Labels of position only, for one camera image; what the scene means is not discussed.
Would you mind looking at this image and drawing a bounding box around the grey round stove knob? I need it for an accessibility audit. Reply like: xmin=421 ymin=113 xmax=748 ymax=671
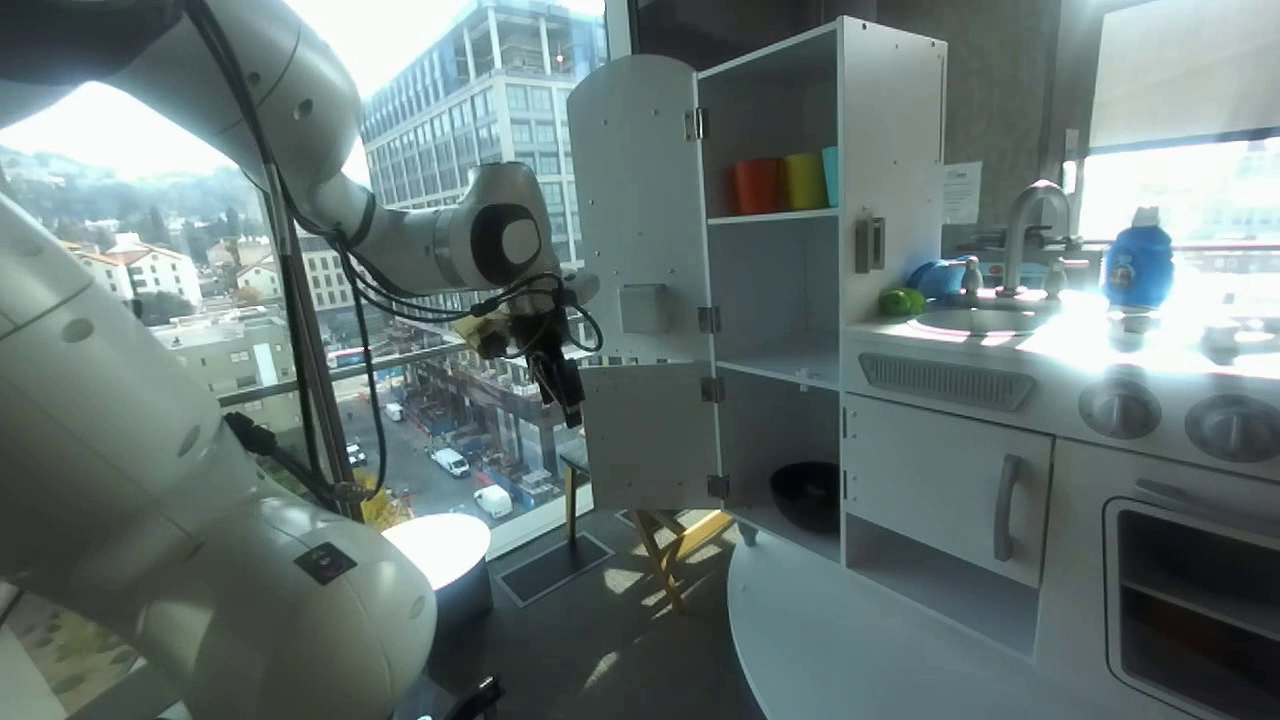
xmin=1180 ymin=393 xmax=1280 ymax=467
xmin=1078 ymin=371 xmax=1164 ymax=441

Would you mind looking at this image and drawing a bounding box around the white paper notice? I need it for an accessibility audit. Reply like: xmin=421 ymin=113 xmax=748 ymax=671
xmin=940 ymin=159 xmax=987 ymax=230

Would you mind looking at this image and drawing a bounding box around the round white pedestal table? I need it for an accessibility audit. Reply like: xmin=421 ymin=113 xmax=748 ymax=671
xmin=723 ymin=525 xmax=1112 ymax=720

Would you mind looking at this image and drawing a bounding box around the grey toy faucet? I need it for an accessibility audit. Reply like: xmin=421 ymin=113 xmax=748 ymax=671
xmin=1000 ymin=179 xmax=1078 ymax=299

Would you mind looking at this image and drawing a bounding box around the white door with grey handle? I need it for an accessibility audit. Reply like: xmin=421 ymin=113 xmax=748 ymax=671
xmin=841 ymin=393 xmax=1056 ymax=594

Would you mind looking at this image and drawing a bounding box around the yellow green cup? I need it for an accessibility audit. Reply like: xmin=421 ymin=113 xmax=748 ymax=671
xmin=781 ymin=148 xmax=827 ymax=212

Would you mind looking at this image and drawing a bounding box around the black bowl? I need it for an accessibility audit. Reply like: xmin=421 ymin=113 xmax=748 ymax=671
xmin=770 ymin=462 xmax=843 ymax=538

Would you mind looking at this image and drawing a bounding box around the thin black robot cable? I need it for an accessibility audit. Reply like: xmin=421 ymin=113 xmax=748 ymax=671
xmin=218 ymin=134 xmax=412 ymax=531

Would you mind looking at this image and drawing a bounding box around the blue bottle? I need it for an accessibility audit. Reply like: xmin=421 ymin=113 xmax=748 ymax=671
xmin=1102 ymin=205 xmax=1176 ymax=317

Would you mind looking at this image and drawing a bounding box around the white toy kitchen cabinet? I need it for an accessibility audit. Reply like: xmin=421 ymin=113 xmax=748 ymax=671
xmin=694 ymin=11 xmax=1280 ymax=720

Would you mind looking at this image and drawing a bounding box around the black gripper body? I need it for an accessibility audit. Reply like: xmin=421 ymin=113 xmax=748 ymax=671
xmin=508 ymin=293 xmax=579 ymax=378

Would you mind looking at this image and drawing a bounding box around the white round stool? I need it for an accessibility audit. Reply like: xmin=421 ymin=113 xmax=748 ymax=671
xmin=380 ymin=514 xmax=496 ymax=598

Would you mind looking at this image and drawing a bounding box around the wooden chair grey cushion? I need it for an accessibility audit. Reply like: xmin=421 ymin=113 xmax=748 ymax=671
xmin=626 ymin=506 xmax=740 ymax=580

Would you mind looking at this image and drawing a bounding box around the blue toy pot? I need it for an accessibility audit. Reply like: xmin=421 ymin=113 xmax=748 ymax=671
xmin=914 ymin=255 xmax=986 ymax=305

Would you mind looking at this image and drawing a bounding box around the orange cup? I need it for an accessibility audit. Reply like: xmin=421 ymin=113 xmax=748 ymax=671
xmin=730 ymin=156 xmax=794 ymax=218

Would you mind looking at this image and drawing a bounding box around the white oven door with window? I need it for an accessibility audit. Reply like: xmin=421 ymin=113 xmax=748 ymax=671
xmin=1045 ymin=445 xmax=1280 ymax=720

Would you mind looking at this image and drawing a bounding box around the black floor stand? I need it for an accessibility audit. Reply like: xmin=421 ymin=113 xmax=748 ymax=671
xmin=496 ymin=445 xmax=615 ymax=609

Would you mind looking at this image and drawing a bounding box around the green toy item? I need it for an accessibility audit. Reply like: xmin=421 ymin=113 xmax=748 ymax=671
xmin=878 ymin=280 xmax=933 ymax=319

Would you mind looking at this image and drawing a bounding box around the wrist camera with yellow tape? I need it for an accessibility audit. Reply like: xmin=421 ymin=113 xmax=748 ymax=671
xmin=451 ymin=310 xmax=525 ymax=362

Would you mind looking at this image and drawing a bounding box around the tall glass office building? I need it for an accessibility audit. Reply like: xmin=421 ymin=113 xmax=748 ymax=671
xmin=355 ymin=0 xmax=614 ymax=275

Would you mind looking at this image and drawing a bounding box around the grey roller blind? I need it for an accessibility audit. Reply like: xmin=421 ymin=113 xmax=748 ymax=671
xmin=1083 ymin=0 xmax=1280 ymax=153

